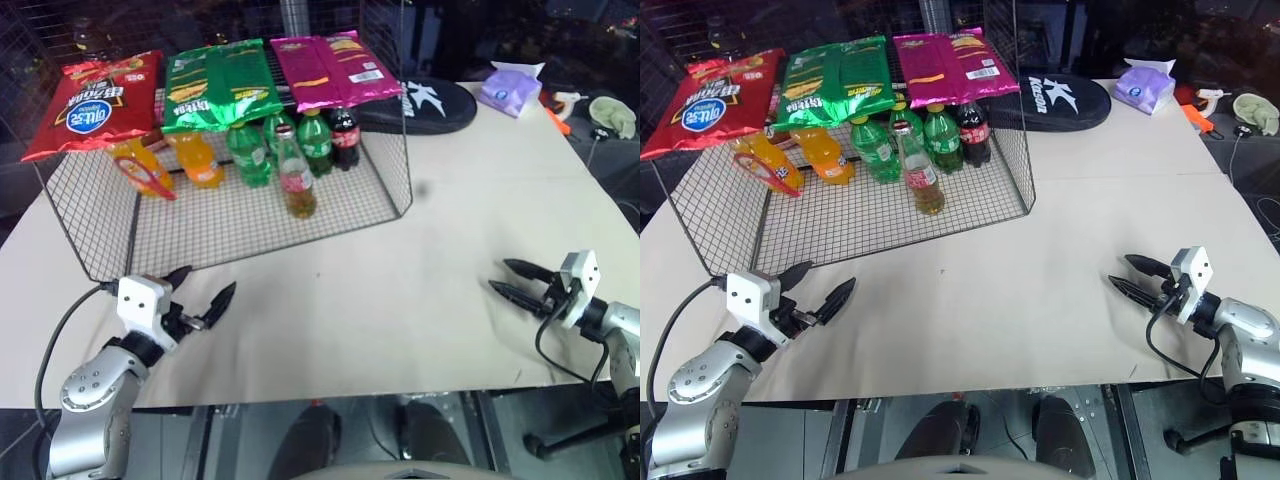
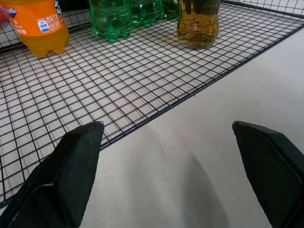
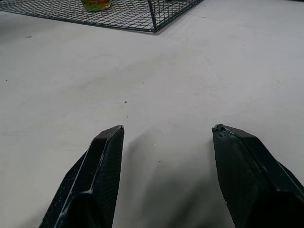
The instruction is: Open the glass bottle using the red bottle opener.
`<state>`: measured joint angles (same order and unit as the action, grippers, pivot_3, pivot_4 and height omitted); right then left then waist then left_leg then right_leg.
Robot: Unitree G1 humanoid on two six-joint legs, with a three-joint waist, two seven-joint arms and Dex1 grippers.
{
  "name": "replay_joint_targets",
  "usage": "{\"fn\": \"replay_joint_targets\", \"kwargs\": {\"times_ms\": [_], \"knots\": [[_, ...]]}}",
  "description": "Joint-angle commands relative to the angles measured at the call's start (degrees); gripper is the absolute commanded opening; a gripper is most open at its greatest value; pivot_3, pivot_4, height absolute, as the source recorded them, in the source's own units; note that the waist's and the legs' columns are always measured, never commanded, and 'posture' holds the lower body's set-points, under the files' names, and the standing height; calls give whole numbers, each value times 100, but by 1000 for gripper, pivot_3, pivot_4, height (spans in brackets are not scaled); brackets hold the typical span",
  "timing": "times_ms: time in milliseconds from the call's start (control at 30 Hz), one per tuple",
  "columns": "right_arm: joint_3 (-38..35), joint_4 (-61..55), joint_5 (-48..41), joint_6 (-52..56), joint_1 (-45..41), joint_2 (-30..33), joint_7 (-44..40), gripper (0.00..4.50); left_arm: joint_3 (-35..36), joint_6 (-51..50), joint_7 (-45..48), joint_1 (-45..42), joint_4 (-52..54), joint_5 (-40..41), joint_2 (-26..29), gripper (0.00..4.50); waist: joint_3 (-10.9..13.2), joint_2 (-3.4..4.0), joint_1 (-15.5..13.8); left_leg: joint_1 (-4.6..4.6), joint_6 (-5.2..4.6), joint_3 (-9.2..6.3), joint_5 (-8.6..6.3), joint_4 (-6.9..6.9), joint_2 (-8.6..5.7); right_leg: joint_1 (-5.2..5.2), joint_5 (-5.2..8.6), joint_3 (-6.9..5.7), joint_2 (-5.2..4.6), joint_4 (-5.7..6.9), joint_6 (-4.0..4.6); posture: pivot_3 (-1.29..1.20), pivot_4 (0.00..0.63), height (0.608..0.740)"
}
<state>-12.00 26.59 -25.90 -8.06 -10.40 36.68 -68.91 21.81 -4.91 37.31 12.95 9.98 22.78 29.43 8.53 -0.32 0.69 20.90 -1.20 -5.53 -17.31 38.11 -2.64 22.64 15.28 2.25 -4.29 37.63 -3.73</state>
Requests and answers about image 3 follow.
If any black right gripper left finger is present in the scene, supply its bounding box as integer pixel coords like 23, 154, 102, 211
38, 125, 124, 228

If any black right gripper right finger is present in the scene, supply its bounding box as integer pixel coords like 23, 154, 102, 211
211, 123, 304, 228

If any black wire mesh rack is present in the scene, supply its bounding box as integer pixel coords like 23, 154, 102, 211
0, 0, 205, 33

